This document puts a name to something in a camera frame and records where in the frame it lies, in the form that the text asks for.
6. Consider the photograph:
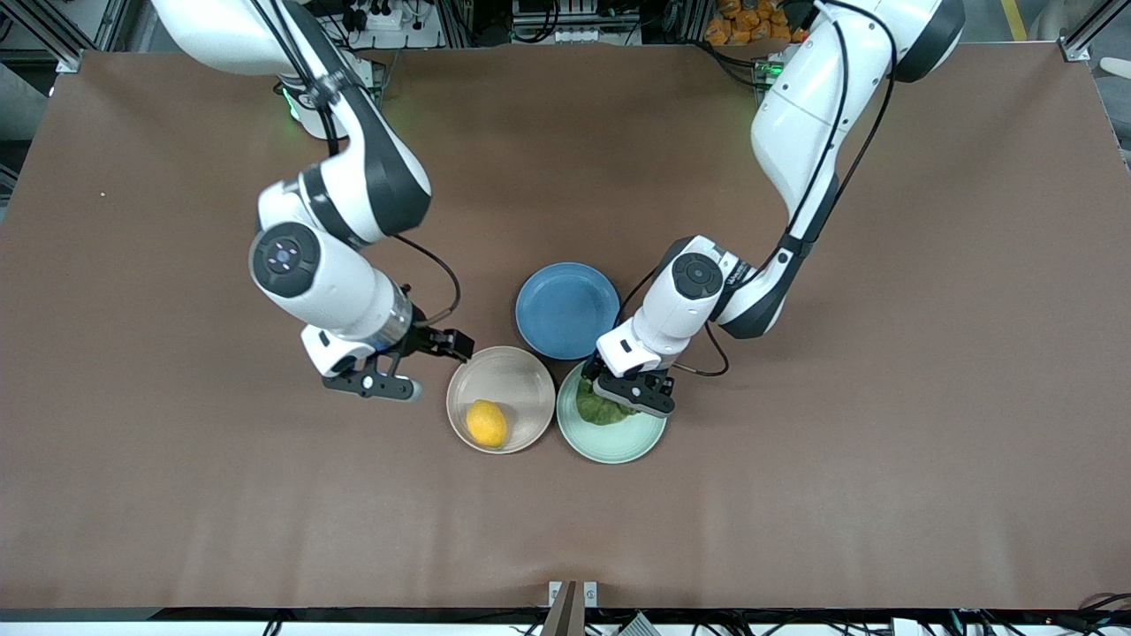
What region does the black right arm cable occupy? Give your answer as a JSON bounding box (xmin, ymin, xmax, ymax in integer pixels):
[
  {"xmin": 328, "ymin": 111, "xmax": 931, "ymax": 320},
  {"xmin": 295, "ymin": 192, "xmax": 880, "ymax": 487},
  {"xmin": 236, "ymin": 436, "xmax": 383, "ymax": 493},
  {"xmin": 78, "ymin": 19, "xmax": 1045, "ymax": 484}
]
[{"xmin": 252, "ymin": 0, "xmax": 462, "ymax": 326}]

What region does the yellow lemon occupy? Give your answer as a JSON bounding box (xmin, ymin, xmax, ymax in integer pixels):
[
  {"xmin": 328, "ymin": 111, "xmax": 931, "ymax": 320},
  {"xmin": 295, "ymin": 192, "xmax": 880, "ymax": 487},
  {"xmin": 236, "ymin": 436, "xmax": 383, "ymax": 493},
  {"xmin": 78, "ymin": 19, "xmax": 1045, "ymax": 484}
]
[{"xmin": 466, "ymin": 399, "xmax": 509, "ymax": 450}]

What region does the pile of orange fruit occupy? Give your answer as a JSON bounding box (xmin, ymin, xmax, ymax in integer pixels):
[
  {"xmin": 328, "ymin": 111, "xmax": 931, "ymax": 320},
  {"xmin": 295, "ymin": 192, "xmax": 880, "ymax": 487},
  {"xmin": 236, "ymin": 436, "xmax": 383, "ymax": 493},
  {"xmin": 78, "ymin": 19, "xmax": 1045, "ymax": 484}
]
[{"xmin": 705, "ymin": 0, "xmax": 809, "ymax": 47}]

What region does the aluminium frame profile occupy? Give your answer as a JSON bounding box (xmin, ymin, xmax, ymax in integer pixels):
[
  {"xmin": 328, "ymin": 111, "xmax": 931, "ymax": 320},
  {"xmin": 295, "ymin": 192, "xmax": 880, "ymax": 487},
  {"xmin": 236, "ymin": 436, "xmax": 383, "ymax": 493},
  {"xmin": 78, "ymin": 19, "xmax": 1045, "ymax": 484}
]
[
  {"xmin": 1056, "ymin": 0, "xmax": 1131, "ymax": 63},
  {"xmin": 0, "ymin": 0, "xmax": 107, "ymax": 73}
]

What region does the blue plate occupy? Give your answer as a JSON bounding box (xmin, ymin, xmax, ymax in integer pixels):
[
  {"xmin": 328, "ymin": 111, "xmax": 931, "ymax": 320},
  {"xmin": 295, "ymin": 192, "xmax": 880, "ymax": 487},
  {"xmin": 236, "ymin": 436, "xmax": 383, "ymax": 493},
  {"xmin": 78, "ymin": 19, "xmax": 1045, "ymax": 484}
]
[{"xmin": 515, "ymin": 261, "xmax": 621, "ymax": 361}]

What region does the pale green plate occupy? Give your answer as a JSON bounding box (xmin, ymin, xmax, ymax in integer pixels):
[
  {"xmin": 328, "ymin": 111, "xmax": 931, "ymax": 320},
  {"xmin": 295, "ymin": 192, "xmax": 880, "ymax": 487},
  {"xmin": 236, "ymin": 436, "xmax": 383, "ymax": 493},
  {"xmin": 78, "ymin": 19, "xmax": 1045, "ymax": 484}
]
[{"xmin": 556, "ymin": 358, "xmax": 669, "ymax": 465}]

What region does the white power strip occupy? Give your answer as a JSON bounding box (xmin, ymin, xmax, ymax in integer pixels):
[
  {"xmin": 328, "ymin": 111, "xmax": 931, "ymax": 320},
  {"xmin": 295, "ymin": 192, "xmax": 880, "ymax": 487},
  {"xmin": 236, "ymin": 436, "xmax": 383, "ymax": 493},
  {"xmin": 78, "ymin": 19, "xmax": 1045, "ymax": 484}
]
[{"xmin": 340, "ymin": 0, "xmax": 443, "ymax": 49}]

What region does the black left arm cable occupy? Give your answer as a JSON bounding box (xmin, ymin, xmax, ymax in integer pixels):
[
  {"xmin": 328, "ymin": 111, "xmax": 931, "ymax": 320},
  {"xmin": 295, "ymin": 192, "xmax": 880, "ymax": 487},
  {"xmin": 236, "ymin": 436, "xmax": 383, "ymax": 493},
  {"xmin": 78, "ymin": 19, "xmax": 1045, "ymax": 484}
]
[{"xmin": 616, "ymin": 0, "xmax": 898, "ymax": 378}]

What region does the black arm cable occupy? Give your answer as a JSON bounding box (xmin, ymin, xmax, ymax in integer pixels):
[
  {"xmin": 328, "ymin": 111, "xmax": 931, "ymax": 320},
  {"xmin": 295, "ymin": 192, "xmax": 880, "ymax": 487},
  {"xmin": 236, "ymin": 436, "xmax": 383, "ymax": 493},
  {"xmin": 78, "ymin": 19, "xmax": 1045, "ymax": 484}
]
[
  {"xmin": 252, "ymin": 0, "xmax": 462, "ymax": 326},
  {"xmin": 616, "ymin": 0, "xmax": 898, "ymax": 378}
]

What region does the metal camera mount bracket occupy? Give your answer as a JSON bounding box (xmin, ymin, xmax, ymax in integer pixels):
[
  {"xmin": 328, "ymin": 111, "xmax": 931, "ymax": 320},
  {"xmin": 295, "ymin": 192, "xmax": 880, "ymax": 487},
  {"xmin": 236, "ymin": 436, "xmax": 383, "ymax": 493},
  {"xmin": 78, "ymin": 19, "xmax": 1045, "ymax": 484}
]
[{"xmin": 541, "ymin": 579, "xmax": 598, "ymax": 636}]

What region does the beige plate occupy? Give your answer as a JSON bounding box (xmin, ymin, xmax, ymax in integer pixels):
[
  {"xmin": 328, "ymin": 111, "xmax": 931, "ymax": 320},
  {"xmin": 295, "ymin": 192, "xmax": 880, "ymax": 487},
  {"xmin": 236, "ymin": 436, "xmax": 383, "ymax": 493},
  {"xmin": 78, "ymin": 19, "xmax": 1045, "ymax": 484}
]
[{"xmin": 446, "ymin": 345, "xmax": 557, "ymax": 455}]

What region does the green lettuce leaf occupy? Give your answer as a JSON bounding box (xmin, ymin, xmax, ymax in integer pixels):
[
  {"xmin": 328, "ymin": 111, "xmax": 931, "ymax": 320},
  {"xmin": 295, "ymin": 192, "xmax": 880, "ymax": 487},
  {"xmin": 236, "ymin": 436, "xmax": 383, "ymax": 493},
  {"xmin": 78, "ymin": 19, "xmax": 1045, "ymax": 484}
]
[{"xmin": 576, "ymin": 378, "xmax": 639, "ymax": 427}]

